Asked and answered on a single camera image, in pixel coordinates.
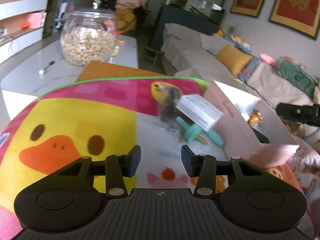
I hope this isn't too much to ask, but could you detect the brown bear figurine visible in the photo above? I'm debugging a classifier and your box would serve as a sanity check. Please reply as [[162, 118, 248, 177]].
[[247, 109, 263, 127]]

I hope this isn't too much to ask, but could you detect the small white carton box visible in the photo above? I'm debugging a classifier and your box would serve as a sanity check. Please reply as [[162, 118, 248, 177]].
[[176, 94, 223, 132]]

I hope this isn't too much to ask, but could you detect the teal plastic toy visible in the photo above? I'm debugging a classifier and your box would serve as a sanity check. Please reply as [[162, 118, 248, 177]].
[[175, 116, 225, 147]]

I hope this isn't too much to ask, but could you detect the floral pink blanket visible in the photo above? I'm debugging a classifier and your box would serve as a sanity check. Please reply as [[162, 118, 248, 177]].
[[287, 136, 319, 196]]

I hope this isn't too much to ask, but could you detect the colourful cartoon play mat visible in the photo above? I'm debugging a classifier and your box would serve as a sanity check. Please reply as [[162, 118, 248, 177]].
[[1, 77, 315, 239]]

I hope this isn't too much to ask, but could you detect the pink cardboard box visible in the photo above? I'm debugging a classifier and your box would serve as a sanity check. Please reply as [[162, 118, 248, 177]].
[[203, 81, 299, 168]]

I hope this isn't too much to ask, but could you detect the yellow cushion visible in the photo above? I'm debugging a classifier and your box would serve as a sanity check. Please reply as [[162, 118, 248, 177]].
[[216, 45, 253, 75]]

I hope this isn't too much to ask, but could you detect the beige covered sofa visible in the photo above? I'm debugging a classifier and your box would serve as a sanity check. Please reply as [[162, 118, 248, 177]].
[[161, 23, 319, 107]]

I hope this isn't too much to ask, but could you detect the small spoon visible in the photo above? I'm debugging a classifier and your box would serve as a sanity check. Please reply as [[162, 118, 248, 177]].
[[39, 61, 55, 75]]

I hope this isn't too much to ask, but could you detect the glass jar of nuts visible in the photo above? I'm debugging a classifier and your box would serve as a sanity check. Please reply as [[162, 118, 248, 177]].
[[60, 8, 117, 67]]

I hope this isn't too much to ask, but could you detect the yellow beanbag chair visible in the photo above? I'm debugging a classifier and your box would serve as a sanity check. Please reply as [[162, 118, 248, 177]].
[[115, 8, 137, 34]]

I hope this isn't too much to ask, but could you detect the orange pumpkin ornament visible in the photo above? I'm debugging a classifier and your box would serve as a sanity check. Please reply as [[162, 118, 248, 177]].
[[21, 21, 30, 30]]

